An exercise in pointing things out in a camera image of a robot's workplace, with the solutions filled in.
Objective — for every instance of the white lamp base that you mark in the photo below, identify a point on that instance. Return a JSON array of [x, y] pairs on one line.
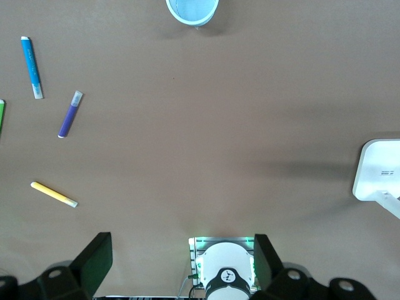
[[375, 168]]

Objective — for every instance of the blue marker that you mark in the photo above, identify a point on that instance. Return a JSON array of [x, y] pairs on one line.
[[31, 65]]

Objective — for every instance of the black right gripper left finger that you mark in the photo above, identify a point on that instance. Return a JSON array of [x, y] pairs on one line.
[[87, 265]]

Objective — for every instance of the purple marker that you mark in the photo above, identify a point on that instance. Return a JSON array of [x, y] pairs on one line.
[[69, 117]]

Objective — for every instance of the green marker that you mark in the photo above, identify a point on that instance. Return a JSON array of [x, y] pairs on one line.
[[2, 117]]

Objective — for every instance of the white Franka right robot arm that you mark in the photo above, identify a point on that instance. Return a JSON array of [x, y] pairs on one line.
[[225, 259]]

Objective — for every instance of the yellow marker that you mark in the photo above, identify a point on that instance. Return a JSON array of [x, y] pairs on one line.
[[51, 193]]

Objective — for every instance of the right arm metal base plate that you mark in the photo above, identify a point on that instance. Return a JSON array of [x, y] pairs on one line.
[[195, 247]]

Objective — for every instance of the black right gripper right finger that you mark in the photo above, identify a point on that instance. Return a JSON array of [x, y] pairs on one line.
[[268, 268]]

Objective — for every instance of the blue plastic cup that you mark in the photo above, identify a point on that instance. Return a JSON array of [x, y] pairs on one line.
[[190, 9]]

